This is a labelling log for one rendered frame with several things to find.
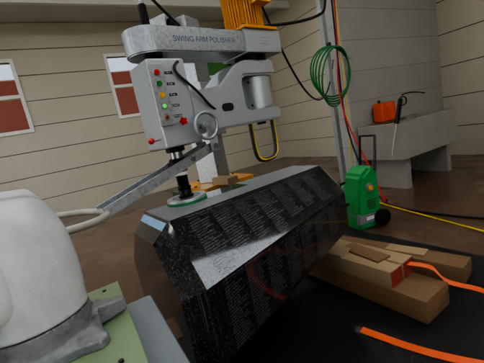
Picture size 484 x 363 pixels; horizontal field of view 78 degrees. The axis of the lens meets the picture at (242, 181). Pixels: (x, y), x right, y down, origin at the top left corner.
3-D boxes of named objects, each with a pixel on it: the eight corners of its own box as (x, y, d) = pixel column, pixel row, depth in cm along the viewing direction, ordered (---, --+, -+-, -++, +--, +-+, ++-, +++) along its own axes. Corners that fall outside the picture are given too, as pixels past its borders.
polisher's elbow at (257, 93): (238, 113, 197) (232, 83, 194) (258, 110, 209) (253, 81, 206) (258, 108, 183) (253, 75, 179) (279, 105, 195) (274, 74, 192)
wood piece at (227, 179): (212, 184, 235) (211, 178, 234) (222, 181, 241) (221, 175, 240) (228, 185, 220) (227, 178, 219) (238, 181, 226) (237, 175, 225)
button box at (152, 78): (173, 124, 146) (159, 65, 141) (176, 124, 144) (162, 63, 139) (158, 127, 142) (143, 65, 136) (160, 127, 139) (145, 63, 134)
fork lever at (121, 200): (204, 149, 181) (200, 141, 179) (223, 147, 166) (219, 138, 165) (99, 214, 144) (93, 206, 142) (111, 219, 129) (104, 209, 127)
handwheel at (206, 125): (212, 139, 164) (206, 111, 162) (222, 137, 157) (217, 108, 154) (188, 144, 155) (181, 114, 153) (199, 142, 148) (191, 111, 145)
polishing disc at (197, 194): (159, 206, 157) (158, 204, 156) (179, 195, 176) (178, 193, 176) (195, 202, 150) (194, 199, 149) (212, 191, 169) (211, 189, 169)
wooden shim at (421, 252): (384, 251, 214) (384, 248, 214) (390, 245, 220) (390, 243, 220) (423, 257, 195) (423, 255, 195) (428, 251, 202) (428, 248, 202)
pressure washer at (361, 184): (366, 215, 320) (356, 135, 305) (392, 223, 288) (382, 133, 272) (338, 225, 310) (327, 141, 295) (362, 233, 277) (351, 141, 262)
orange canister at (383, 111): (369, 126, 423) (366, 102, 417) (391, 120, 446) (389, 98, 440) (384, 124, 403) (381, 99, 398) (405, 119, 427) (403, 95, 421)
